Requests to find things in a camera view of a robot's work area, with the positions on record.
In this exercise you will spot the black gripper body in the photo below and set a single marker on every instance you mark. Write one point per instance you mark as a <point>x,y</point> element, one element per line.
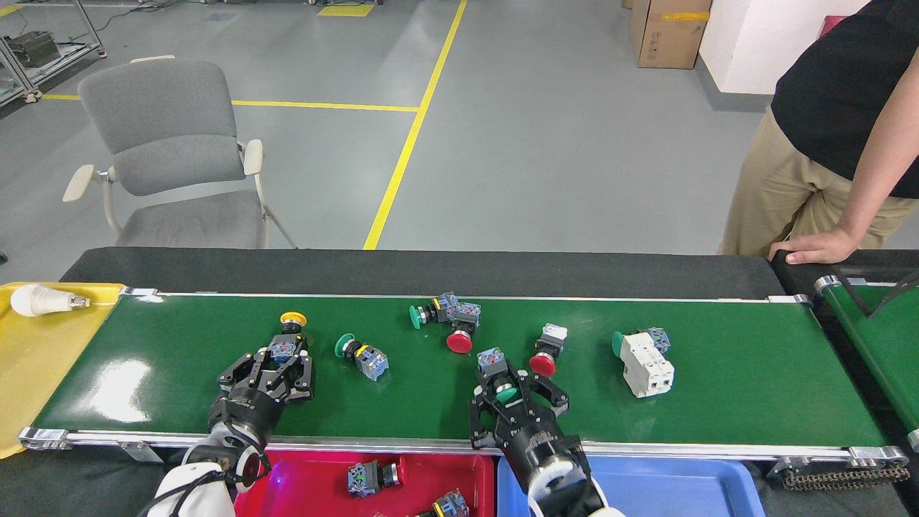
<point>542,441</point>
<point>248,411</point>

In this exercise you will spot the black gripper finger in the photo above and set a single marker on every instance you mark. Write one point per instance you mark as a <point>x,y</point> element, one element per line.
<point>300,380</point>
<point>547,402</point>
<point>488,420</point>
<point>248,373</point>

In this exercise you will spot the red mushroom push button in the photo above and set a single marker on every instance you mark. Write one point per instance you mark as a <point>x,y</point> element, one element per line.
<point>542,365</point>
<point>459,343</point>

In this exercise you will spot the yellow push button switch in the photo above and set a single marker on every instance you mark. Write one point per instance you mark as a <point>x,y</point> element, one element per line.
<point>293,318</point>

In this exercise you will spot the white circuit breaker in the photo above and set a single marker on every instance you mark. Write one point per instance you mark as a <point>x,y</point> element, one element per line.
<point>646,370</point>

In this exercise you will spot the person's right forearm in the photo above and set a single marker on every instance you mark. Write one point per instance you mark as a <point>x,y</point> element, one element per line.
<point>876,172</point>

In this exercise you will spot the red plastic tray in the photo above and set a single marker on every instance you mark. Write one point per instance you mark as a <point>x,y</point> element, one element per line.
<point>301,488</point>

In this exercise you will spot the blue plastic tray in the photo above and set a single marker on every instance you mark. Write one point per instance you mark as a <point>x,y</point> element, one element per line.
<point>682,492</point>

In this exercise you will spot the long green conveyor belt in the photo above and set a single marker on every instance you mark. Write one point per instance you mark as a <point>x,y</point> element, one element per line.
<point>754,373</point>

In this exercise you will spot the yellow plastic tray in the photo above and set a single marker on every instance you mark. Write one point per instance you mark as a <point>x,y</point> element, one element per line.
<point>36,373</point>

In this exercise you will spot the narrow green conveyor belt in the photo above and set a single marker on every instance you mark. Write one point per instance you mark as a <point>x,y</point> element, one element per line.
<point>890,359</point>

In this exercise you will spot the person's right hand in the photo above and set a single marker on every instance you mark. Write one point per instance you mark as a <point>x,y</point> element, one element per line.
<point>822,248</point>

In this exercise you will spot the white light bulb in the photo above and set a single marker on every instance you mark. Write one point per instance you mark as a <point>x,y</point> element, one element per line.
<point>36,300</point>

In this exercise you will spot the grey padded armchair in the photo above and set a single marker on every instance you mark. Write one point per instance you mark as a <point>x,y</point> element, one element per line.
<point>165,122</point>

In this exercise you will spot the brown cardboard box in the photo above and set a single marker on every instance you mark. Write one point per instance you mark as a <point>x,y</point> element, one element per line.
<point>668,36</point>

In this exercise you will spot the silver metal rack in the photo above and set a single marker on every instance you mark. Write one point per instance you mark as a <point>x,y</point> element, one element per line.
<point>32,49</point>

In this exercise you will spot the person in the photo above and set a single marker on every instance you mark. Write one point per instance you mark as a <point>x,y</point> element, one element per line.
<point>826,86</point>

